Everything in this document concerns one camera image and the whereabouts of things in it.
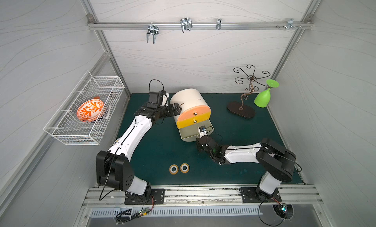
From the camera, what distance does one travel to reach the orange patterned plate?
0.65 metres

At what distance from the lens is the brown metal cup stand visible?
34.4 inches

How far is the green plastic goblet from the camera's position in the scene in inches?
33.0
